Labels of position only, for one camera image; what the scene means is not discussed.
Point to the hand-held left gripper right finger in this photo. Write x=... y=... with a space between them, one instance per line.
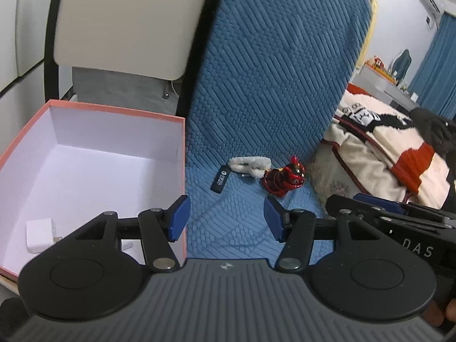
x=273 y=218

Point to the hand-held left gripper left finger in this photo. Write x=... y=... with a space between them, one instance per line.
x=179 y=218

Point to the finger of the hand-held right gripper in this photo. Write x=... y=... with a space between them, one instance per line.
x=377 y=210
x=381 y=199

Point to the black rectangular tag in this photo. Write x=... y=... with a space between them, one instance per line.
x=220 y=181

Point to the pink cardboard box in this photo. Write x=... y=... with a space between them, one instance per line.
x=89 y=171

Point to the person's right hand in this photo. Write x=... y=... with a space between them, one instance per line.
x=449 y=313

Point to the red and black figurine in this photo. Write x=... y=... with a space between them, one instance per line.
x=283 y=181

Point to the floral bed sheet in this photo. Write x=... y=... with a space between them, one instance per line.
x=329 y=181

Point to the cream and orange printed blanket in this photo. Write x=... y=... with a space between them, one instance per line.
x=384 y=142

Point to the dark cloth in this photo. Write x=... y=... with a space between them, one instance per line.
x=433 y=128

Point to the white desk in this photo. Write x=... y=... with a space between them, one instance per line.
x=381 y=85

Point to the colourful desk toys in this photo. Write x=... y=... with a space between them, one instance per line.
x=377 y=63

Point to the grey-blue chair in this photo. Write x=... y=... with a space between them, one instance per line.
x=402 y=64

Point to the blue quilted bed cover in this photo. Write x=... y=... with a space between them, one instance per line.
x=270 y=78

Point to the white charger plug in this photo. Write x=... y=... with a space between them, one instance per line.
x=40 y=237

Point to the blue curtain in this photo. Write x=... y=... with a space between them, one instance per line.
x=436 y=67

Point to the yellow cloth edge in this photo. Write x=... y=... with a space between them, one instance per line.
x=368 y=32

